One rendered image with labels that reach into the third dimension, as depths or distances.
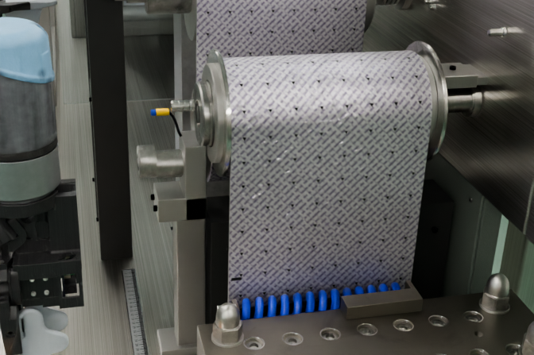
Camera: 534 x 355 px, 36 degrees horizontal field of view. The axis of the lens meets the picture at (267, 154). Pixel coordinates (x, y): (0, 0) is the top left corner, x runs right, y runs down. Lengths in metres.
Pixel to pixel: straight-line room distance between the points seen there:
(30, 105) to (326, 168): 0.37
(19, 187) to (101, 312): 0.50
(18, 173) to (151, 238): 0.67
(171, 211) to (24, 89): 0.35
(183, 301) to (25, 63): 0.48
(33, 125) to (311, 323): 0.42
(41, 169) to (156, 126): 1.09
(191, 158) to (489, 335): 0.40
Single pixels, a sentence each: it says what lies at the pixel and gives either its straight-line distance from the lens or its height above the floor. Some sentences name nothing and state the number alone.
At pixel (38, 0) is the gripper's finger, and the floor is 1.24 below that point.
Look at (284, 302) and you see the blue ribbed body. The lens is 0.98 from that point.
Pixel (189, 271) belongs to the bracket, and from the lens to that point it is 1.06.
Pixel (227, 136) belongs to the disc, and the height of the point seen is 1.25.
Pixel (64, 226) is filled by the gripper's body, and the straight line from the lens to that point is 0.78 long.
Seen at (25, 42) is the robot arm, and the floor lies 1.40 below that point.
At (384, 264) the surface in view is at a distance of 1.03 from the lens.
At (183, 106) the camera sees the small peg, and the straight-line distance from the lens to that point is 0.95.
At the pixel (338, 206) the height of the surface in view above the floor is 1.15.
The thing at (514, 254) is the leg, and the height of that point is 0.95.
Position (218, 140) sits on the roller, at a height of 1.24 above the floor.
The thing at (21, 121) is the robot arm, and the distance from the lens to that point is 0.72.
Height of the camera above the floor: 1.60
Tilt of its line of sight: 24 degrees down
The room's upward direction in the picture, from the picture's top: 2 degrees clockwise
